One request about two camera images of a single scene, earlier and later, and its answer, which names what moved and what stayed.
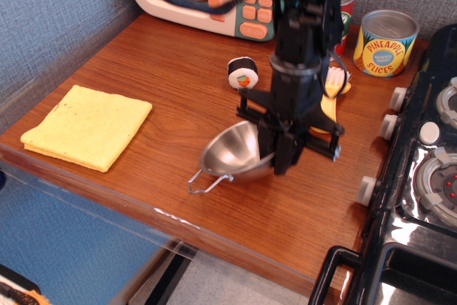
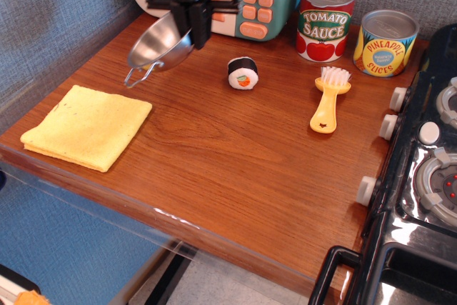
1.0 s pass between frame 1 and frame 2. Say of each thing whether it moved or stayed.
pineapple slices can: stayed
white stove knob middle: stayed
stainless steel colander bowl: moved
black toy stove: stayed
